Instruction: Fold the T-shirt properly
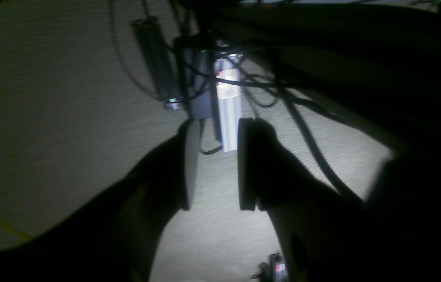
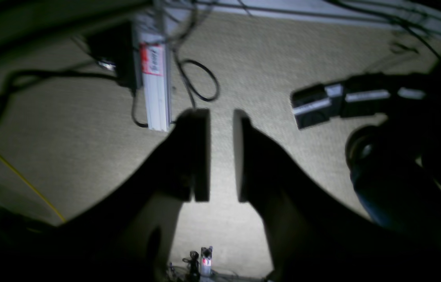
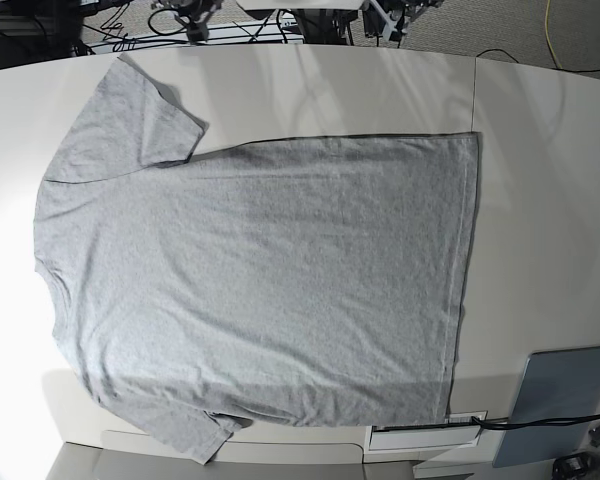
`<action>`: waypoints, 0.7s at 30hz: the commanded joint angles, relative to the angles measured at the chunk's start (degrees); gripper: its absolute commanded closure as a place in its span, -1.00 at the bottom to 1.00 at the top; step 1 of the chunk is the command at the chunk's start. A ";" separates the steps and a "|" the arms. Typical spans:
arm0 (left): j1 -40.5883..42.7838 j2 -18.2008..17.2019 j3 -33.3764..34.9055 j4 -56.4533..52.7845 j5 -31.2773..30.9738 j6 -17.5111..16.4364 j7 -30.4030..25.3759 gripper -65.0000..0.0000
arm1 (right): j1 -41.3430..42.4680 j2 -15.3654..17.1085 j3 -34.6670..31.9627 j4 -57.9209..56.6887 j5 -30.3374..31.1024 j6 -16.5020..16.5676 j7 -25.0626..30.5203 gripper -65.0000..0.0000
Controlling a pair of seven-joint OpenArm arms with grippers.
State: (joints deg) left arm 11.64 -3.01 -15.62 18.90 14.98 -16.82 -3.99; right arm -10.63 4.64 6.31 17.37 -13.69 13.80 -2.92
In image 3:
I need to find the grey T-shirt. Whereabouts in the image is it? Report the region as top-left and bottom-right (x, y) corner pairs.
(33, 60), (479, 464)

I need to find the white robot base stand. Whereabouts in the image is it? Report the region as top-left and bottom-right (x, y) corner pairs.
(235, 0), (406, 46)

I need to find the black device bottom right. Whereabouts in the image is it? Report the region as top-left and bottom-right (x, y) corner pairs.
(551, 452), (599, 480)

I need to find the white table cable grommet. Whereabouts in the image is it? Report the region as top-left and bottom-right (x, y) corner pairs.
(363, 411), (487, 454)

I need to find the yellow floor cable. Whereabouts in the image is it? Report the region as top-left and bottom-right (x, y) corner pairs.
(544, 0), (562, 69)

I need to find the black cable at tablet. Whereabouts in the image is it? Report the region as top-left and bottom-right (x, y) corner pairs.
(470, 412), (600, 431)

